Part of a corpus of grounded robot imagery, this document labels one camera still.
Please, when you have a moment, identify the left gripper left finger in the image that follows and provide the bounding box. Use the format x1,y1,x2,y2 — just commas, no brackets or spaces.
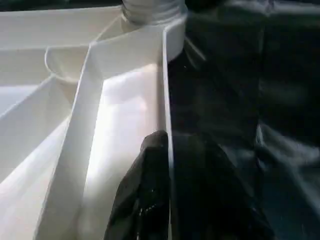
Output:
104,131,172,240

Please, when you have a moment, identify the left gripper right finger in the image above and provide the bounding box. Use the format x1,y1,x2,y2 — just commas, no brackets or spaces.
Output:
170,132,276,240

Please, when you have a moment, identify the white plastic table top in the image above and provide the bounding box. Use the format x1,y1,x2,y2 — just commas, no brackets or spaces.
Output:
0,4,189,240

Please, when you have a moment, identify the white plastic table leg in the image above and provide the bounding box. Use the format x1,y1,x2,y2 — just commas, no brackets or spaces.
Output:
121,0,188,27

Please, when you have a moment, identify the black work mat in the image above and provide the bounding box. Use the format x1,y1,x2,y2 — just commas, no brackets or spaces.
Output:
0,0,320,240

